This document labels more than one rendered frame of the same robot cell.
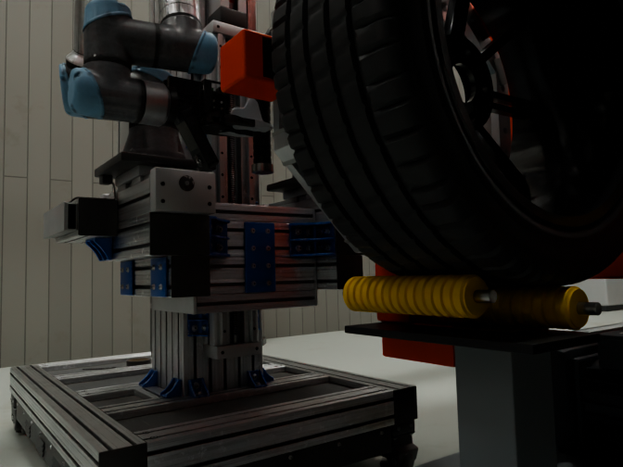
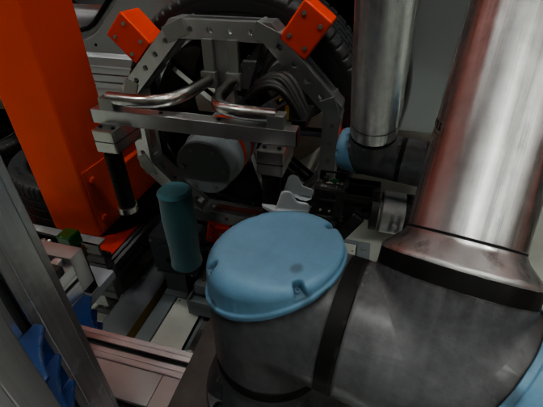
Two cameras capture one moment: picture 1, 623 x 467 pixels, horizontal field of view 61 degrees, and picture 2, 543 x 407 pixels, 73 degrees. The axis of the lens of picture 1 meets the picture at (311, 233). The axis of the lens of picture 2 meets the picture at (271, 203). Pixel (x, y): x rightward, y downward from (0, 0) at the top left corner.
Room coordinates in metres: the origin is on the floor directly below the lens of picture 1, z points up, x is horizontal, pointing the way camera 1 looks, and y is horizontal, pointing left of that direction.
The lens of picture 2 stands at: (1.41, 0.55, 1.24)
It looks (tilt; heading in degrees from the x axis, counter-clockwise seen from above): 35 degrees down; 231
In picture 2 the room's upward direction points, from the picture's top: straight up
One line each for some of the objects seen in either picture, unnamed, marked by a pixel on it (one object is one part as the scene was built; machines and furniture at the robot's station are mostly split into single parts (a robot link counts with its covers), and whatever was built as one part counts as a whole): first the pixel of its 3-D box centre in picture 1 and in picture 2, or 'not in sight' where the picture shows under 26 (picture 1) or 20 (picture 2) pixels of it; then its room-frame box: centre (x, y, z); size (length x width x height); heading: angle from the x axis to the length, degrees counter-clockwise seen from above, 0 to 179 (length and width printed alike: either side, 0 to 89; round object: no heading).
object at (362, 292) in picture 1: (408, 295); not in sight; (0.79, -0.14, 0.51); 0.29 x 0.06 x 0.06; 36
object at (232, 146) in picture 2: not in sight; (220, 148); (1.00, -0.14, 0.85); 0.21 x 0.14 x 0.14; 36
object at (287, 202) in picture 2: (239, 120); (285, 203); (1.04, 0.14, 0.85); 0.09 x 0.03 x 0.06; 134
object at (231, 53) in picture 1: (258, 68); not in sight; (0.76, 0.07, 0.85); 0.09 x 0.08 x 0.07; 126
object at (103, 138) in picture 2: not in sight; (117, 132); (1.21, -0.20, 0.93); 0.09 x 0.05 x 0.05; 36
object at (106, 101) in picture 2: not in sight; (159, 73); (1.10, -0.19, 1.03); 0.19 x 0.18 x 0.11; 36
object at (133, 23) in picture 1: (118, 39); (439, 166); (0.87, 0.32, 0.95); 0.11 x 0.08 x 0.11; 115
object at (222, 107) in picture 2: not in sight; (251, 81); (0.99, -0.03, 1.03); 0.19 x 0.18 x 0.11; 36
